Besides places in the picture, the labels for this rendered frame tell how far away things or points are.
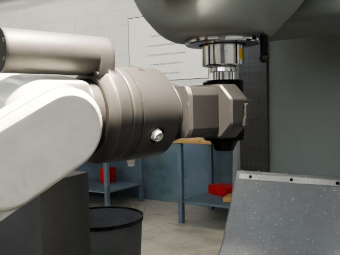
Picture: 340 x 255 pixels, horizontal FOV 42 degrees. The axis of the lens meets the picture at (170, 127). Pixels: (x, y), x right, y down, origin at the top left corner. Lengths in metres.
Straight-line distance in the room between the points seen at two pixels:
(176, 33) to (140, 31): 5.45
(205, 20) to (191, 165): 5.06
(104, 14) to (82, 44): 5.97
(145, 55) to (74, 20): 1.39
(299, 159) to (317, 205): 0.09
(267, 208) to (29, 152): 0.63
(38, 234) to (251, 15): 0.45
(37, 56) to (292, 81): 0.61
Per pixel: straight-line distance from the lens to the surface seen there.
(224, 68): 0.51
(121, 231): 2.37
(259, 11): 0.46
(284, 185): 0.89
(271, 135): 0.90
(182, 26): 0.46
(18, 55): 0.35
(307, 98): 0.87
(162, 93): 0.40
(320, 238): 0.84
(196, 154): 5.43
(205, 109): 0.44
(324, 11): 0.60
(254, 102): 0.51
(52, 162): 0.33
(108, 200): 5.32
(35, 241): 0.72
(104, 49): 0.39
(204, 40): 0.49
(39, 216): 0.70
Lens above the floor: 1.24
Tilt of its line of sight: 3 degrees down
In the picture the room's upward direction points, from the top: 1 degrees counter-clockwise
